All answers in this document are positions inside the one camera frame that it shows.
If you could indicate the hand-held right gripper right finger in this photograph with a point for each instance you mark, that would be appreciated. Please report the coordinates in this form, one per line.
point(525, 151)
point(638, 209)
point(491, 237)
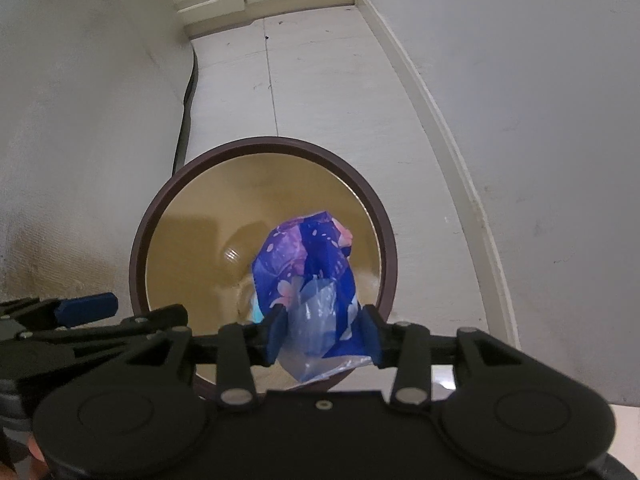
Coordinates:
point(373, 336)

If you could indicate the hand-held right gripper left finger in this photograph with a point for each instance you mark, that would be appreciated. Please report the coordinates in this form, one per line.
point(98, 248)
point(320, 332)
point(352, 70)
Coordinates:
point(274, 335)

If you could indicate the silver panelled table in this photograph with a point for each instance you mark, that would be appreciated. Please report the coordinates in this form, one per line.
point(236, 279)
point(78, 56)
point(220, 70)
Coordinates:
point(75, 110)

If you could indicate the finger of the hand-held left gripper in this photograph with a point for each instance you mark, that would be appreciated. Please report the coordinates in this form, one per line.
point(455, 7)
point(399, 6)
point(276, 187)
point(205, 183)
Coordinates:
point(156, 317)
point(85, 308)

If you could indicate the beige trash bin brown rim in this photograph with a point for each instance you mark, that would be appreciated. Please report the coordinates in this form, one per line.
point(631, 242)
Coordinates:
point(200, 210)

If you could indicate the blue floral plastic wrapper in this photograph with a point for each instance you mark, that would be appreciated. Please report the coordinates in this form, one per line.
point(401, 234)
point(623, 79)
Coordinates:
point(310, 260)

